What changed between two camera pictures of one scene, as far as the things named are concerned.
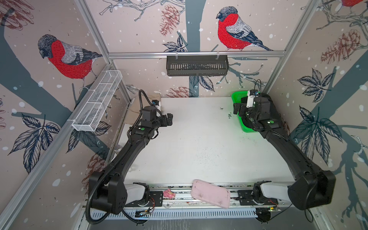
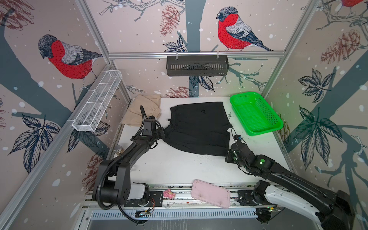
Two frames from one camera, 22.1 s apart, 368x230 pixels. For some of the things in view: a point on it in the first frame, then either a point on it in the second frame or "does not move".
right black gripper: x=244 y=107 to x=227 y=157
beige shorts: x=134 y=109 does not move
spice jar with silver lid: x=117 y=148 does not move
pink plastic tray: x=211 y=193 does not move
